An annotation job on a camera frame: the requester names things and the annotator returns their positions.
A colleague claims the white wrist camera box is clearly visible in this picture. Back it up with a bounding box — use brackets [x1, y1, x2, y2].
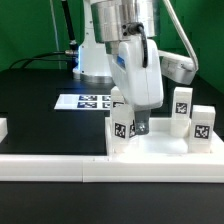
[159, 50, 196, 85]

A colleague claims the white camera cable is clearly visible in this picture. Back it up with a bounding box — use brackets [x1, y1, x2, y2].
[161, 0, 200, 73]

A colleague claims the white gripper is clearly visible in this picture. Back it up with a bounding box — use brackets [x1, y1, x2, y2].
[108, 35, 164, 135]

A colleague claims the black cable bundle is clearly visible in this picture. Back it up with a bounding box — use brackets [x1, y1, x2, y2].
[8, 0, 80, 70]

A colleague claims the white thin pole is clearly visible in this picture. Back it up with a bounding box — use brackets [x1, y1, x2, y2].
[49, 0, 63, 70]

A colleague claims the white sheet with AprilTags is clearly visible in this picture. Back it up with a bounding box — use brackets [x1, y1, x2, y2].
[54, 94, 111, 110]

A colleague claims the white square table top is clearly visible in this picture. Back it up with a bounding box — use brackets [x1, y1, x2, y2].
[104, 116, 224, 157]

